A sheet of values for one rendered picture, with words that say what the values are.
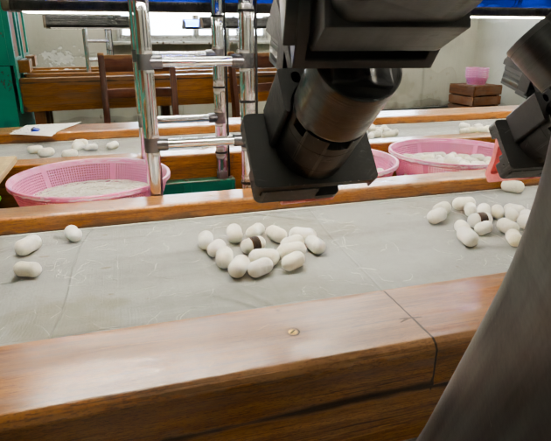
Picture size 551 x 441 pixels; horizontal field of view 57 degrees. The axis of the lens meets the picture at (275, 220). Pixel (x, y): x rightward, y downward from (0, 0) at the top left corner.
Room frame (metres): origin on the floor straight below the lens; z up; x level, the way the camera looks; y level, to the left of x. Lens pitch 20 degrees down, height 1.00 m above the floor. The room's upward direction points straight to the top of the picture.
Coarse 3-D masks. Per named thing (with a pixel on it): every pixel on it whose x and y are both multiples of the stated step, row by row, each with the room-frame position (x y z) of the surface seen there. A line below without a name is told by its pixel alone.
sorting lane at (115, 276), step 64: (512, 192) 0.85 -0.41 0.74; (0, 256) 0.58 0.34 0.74; (64, 256) 0.58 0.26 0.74; (128, 256) 0.58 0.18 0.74; (192, 256) 0.58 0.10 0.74; (320, 256) 0.58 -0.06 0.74; (384, 256) 0.58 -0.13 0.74; (448, 256) 0.58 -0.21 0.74; (512, 256) 0.58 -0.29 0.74; (0, 320) 0.43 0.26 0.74; (64, 320) 0.43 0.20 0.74; (128, 320) 0.43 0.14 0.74
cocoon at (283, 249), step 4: (284, 244) 0.56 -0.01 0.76; (288, 244) 0.56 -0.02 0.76; (292, 244) 0.57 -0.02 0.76; (296, 244) 0.57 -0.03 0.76; (300, 244) 0.57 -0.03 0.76; (280, 248) 0.56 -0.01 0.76; (284, 248) 0.56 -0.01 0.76; (288, 248) 0.56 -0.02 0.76; (292, 248) 0.56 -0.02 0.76; (296, 248) 0.56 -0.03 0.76; (300, 248) 0.56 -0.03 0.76; (304, 248) 0.57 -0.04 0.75; (280, 252) 0.56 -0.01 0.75; (284, 252) 0.56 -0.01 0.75; (288, 252) 0.56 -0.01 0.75; (304, 252) 0.57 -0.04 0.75; (280, 256) 0.56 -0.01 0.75
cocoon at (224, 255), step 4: (220, 248) 0.55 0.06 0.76; (224, 248) 0.55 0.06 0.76; (228, 248) 0.56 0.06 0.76; (216, 252) 0.56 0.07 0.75; (220, 252) 0.54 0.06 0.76; (224, 252) 0.54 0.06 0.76; (228, 252) 0.55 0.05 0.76; (232, 252) 0.56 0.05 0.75; (216, 256) 0.54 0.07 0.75; (220, 256) 0.54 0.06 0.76; (224, 256) 0.54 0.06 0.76; (228, 256) 0.54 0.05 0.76; (232, 256) 0.54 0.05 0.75; (216, 260) 0.54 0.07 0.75; (220, 260) 0.54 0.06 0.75; (224, 260) 0.53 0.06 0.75; (228, 260) 0.54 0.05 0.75; (232, 260) 0.54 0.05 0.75; (220, 264) 0.53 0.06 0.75; (224, 264) 0.53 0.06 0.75; (228, 264) 0.54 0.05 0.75; (224, 268) 0.54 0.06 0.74
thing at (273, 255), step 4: (256, 248) 0.55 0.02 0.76; (260, 248) 0.55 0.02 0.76; (264, 248) 0.55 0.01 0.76; (268, 248) 0.55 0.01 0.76; (272, 248) 0.55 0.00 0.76; (252, 252) 0.55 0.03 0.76; (256, 252) 0.55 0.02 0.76; (260, 252) 0.55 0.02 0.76; (264, 252) 0.55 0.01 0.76; (268, 252) 0.55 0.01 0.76; (272, 252) 0.55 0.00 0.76; (276, 252) 0.55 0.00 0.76; (248, 256) 0.55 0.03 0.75; (252, 256) 0.54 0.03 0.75; (256, 256) 0.54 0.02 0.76; (260, 256) 0.54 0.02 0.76; (264, 256) 0.54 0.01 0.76; (268, 256) 0.54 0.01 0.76; (272, 256) 0.54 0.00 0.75; (276, 256) 0.55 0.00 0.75; (252, 260) 0.54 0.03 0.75; (272, 260) 0.54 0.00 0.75; (276, 260) 0.54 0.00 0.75
